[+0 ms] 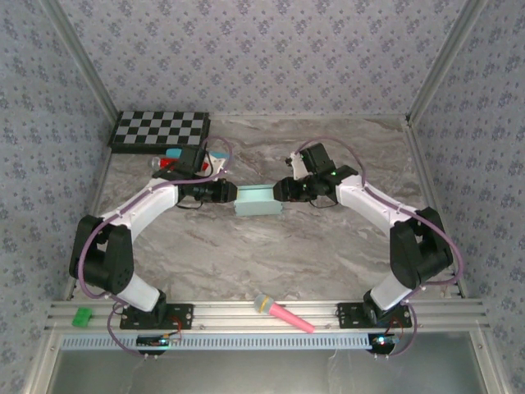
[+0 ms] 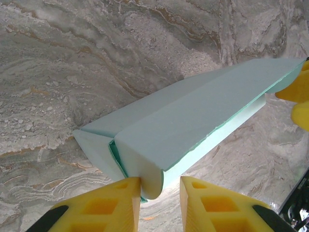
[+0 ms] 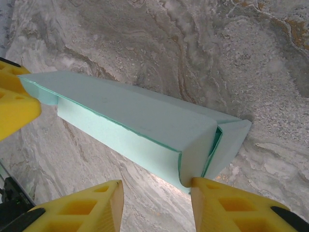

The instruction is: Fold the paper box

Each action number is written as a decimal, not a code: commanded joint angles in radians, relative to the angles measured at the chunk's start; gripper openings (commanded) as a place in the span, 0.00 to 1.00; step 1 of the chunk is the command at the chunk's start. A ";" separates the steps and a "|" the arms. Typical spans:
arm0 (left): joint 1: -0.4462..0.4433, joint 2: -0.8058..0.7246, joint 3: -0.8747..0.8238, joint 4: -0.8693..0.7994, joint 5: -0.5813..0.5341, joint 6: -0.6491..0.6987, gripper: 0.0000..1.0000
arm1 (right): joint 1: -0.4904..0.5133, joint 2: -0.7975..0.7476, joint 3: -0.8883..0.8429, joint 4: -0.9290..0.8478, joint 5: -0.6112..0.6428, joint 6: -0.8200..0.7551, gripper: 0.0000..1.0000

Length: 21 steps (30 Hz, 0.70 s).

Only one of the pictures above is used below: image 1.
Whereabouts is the mint green paper box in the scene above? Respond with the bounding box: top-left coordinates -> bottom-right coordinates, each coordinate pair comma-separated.
232,184 -> 285,218

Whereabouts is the red can with clear cap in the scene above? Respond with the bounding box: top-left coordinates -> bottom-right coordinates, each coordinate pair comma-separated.
150,155 -> 211,172

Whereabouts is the black white chessboard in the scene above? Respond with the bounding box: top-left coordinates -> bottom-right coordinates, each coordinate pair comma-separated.
107,109 -> 212,155

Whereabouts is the aluminium table edge beam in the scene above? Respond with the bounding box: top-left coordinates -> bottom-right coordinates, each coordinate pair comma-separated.
44,299 -> 491,333

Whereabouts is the pink toy microphone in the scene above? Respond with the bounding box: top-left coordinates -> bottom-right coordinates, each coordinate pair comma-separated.
253,293 -> 316,334

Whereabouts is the green toy brick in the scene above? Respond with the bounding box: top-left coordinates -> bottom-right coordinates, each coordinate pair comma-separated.
71,306 -> 94,328

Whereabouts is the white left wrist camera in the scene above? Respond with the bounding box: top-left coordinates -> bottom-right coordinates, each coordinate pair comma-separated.
203,150 -> 230,176

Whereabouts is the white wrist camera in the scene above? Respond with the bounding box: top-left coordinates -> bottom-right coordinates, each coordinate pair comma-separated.
203,150 -> 230,176
285,150 -> 309,180

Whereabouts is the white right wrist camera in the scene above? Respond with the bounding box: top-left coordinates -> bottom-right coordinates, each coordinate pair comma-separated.
285,150 -> 309,180

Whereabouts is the aluminium table rear rail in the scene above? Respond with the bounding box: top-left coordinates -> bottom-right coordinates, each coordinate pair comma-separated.
208,113 -> 411,121

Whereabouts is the aluminium table side rail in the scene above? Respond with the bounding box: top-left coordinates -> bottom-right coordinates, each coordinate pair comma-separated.
401,118 -> 468,299
63,118 -> 118,303

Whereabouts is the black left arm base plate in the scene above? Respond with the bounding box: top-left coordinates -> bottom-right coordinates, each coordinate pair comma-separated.
119,302 -> 194,330

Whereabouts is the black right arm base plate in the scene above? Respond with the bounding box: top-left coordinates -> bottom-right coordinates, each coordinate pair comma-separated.
336,301 -> 413,329

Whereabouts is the grey slotted cable duct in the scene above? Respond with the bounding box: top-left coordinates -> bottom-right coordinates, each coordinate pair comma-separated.
60,332 -> 377,350

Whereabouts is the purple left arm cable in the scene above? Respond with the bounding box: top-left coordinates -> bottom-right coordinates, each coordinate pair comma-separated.
77,136 -> 234,361

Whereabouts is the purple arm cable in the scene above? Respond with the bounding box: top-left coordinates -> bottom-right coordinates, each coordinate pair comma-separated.
77,136 -> 234,361
293,136 -> 464,362

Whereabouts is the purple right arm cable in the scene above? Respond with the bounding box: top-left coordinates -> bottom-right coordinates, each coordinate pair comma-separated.
293,136 -> 464,362

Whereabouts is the aluminium frame corner post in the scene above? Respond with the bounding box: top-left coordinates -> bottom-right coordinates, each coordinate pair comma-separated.
40,0 -> 120,120
405,0 -> 489,124

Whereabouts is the aluminium frame leg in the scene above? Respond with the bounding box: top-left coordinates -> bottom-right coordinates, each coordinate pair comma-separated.
24,332 -> 62,394
467,328 -> 509,394

